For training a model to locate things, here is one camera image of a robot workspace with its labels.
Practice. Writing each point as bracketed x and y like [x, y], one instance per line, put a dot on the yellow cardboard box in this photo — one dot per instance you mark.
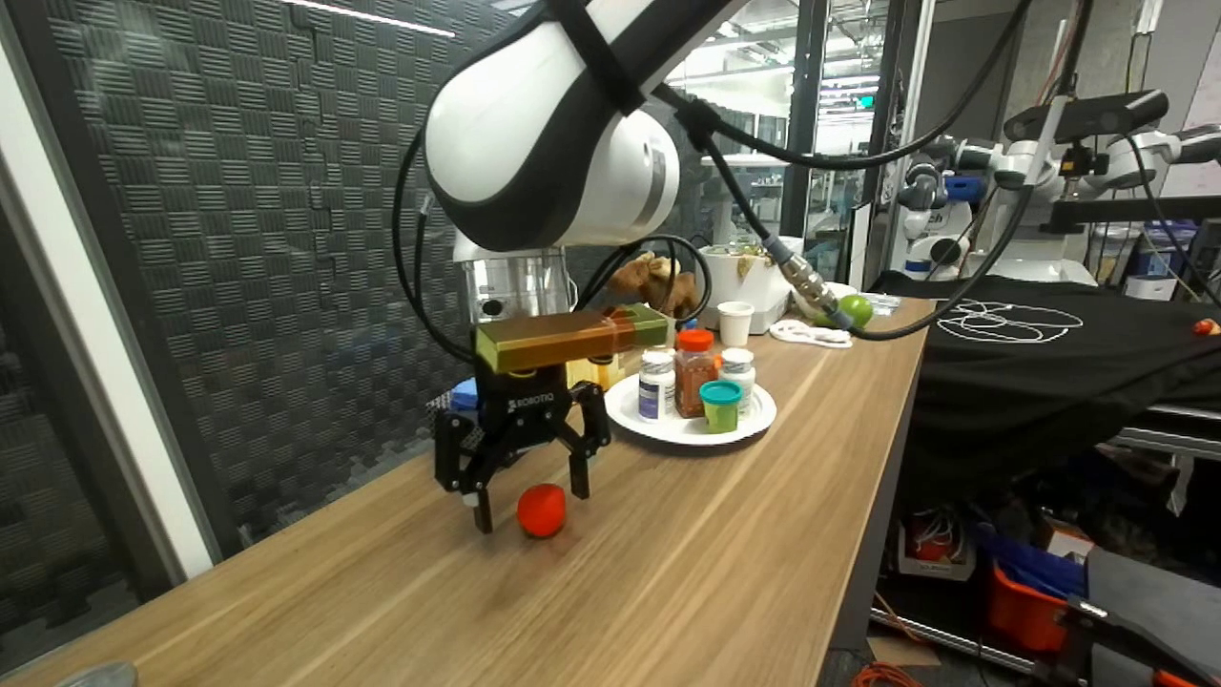
[596, 371]

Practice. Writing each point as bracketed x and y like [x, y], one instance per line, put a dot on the red bin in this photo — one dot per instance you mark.
[1026, 603]

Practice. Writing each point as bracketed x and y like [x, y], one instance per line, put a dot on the green bowl item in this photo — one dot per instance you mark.
[854, 309]

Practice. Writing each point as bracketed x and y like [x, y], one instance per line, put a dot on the black cloth covered table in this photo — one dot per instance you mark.
[1032, 374]

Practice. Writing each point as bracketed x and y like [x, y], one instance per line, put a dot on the white cloth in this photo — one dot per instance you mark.
[809, 333]

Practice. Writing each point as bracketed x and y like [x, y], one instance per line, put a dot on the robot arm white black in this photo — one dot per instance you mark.
[530, 148]

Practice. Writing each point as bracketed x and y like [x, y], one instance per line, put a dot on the teal lid green cup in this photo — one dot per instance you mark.
[721, 405]

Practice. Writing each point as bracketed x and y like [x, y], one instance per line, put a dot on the wrist camera wooden mount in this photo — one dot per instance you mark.
[557, 338]

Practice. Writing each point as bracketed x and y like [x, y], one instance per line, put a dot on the grey basket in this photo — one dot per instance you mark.
[444, 405]

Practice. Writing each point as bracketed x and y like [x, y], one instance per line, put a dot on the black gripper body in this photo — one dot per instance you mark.
[524, 410]

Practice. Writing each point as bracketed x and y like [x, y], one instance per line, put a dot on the blue sponge cloth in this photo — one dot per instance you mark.
[461, 394]

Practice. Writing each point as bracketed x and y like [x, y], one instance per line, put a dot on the red ball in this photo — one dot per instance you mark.
[539, 514]

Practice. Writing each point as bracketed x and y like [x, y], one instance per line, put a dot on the white round plate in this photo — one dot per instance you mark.
[755, 413]

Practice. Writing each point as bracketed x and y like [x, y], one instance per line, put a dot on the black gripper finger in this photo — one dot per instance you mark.
[583, 440]
[461, 464]

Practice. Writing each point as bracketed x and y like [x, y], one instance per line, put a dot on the dark label white bottle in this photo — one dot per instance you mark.
[659, 382]

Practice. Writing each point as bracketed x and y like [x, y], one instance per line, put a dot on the white lid supplement bottle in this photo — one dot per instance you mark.
[736, 363]

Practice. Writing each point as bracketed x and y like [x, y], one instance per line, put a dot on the orange lid spice jar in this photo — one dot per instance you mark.
[695, 363]

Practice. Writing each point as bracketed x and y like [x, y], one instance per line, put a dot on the white appliance box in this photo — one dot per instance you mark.
[745, 272]

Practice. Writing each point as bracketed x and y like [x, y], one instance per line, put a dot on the white paper cup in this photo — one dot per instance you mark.
[734, 323]

